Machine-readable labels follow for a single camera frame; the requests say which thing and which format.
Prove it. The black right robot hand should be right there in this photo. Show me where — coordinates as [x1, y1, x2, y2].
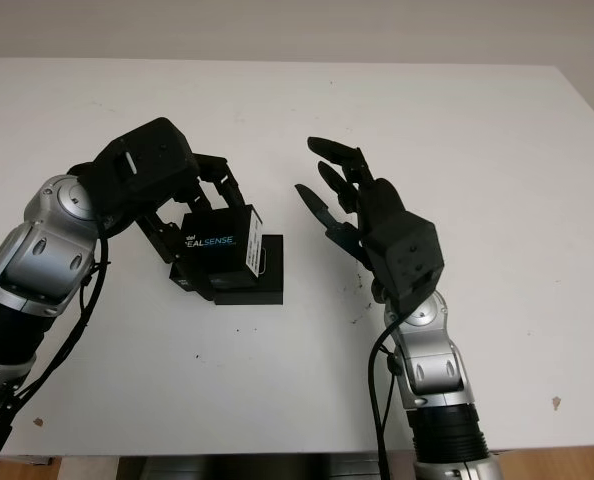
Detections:
[294, 135, 409, 274]

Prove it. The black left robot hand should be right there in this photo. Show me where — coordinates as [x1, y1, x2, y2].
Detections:
[135, 153, 251, 265]

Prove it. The black RealSense box lid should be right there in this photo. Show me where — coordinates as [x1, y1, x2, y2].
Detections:
[169, 203, 264, 304]

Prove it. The black box base with insert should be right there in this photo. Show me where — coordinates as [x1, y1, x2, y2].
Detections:
[211, 233, 284, 307]

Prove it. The dark grey robot torso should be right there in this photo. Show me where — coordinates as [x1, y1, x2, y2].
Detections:
[119, 442, 418, 480]

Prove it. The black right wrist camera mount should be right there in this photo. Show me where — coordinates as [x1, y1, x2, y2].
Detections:
[364, 207, 446, 314]

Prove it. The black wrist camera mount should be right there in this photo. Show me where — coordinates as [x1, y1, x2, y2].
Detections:
[364, 207, 446, 314]
[79, 117, 198, 231]

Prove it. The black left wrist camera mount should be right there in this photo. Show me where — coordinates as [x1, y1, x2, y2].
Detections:
[79, 117, 198, 231]

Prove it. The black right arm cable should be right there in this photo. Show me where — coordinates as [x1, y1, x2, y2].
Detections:
[369, 309, 411, 480]

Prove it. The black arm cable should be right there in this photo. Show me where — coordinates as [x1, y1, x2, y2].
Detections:
[369, 309, 411, 480]
[0, 234, 113, 461]

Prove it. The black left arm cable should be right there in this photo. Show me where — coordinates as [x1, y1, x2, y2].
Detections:
[0, 234, 113, 461]

